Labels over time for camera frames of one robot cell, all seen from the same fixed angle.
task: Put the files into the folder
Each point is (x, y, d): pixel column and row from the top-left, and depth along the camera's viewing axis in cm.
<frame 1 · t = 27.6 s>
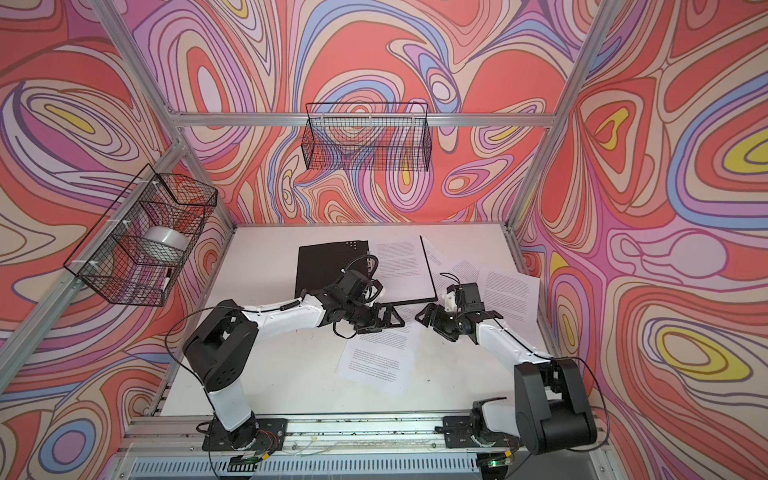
left hand: (395, 327, 83), fingers open
right hand: (425, 328, 88), fingers open
orange black folder: (319, 264, 110), on the table
printed paper sheet left: (379, 360, 88), on the table
printed paper sheet front centre: (402, 269, 110), on the table
printed paper sheet middle: (465, 269, 110), on the table
printed paper sheet far right: (511, 296, 101), on the table

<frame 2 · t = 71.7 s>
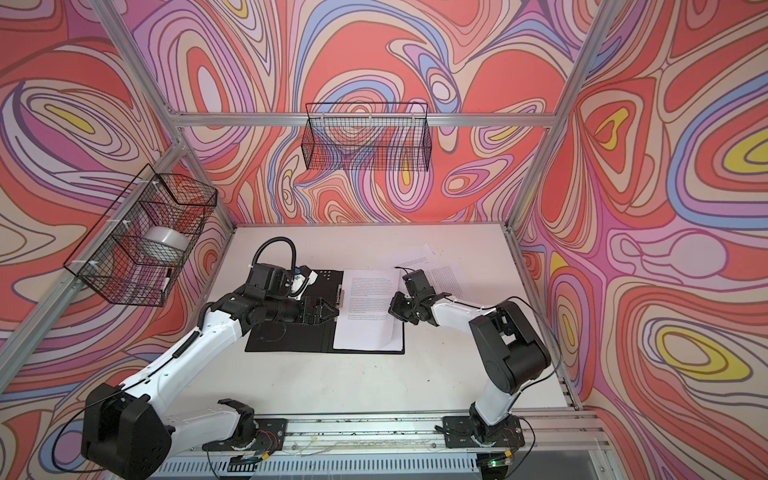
left hand: (329, 311, 78), fingers open
right hand: (390, 315, 93), fingers closed
orange black folder: (285, 333, 70), point 22 cm above the table
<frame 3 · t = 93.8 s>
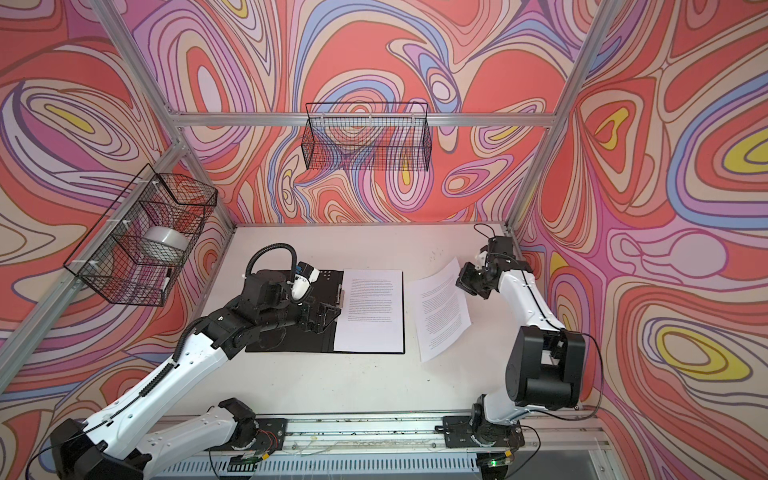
left hand: (329, 305, 74), fingers open
right hand: (458, 286, 87), fingers closed
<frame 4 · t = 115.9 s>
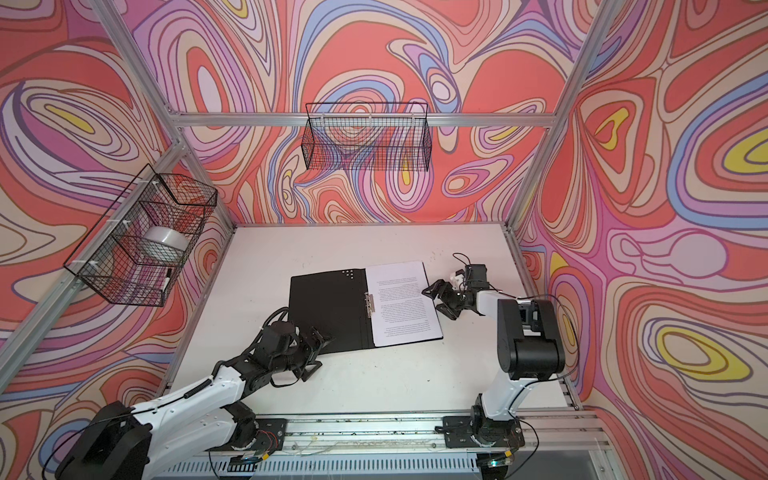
left hand: (334, 346, 83), fingers open
right hand: (430, 304, 95), fingers open
orange black folder: (367, 307, 98), on the table
